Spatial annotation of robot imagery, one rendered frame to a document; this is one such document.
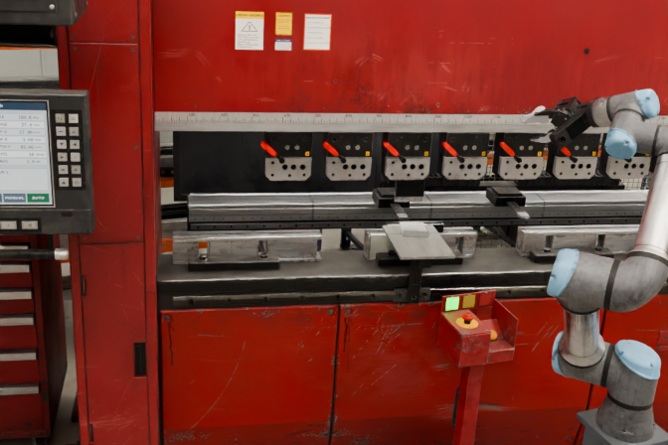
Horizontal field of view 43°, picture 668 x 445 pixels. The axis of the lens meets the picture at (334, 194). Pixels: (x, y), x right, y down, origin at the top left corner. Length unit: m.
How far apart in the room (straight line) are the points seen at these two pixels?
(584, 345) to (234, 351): 1.22
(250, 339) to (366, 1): 1.17
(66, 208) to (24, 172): 0.13
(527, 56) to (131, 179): 1.32
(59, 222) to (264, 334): 0.96
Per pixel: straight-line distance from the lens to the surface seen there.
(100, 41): 2.47
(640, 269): 1.99
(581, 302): 2.02
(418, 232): 2.87
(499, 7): 2.83
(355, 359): 3.00
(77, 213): 2.20
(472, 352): 2.81
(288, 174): 2.79
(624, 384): 2.36
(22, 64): 6.67
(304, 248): 2.91
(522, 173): 3.00
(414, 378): 3.10
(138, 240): 2.63
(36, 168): 2.18
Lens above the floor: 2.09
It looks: 20 degrees down
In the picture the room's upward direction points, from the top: 3 degrees clockwise
